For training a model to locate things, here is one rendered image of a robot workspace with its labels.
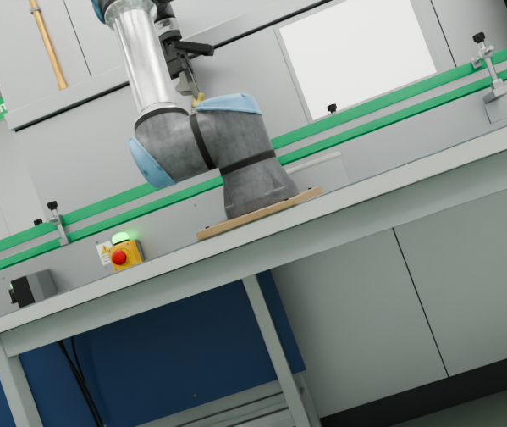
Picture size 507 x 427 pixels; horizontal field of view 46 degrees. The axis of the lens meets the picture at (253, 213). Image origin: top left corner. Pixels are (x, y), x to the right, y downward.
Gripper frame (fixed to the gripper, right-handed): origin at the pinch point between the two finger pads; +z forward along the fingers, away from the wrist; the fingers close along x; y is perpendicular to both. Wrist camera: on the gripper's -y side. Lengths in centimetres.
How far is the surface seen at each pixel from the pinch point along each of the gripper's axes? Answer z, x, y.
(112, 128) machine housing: -4.5, -15.3, 32.7
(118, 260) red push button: 39, 25, 32
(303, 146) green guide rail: 25.7, 4.6, -24.0
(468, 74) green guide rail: 24, 5, -73
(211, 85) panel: -4.8, -11.7, -3.4
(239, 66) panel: -6.8, -11.5, -14.1
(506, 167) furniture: 48, 75, -53
